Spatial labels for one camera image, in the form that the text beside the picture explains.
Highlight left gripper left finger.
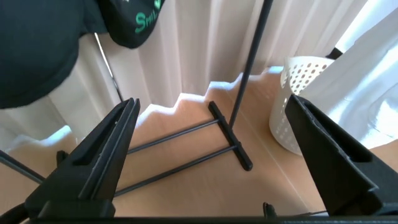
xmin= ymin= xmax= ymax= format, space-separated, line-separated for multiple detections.
xmin=24 ymin=98 xmax=141 ymax=218

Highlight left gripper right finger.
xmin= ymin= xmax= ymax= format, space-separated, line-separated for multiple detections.
xmin=284 ymin=95 xmax=398 ymax=217

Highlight white garment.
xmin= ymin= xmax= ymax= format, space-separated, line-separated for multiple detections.
xmin=298 ymin=7 xmax=398 ymax=150

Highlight black shorts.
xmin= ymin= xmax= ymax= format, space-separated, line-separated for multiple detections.
xmin=0 ymin=0 xmax=165 ymax=110

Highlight white laundry basket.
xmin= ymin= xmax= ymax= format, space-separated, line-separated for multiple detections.
xmin=269 ymin=55 xmax=335 ymax=156

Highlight black clothes rack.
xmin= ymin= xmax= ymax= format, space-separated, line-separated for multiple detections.
xmin=0 ymin=0 xmax=274 ymax=200

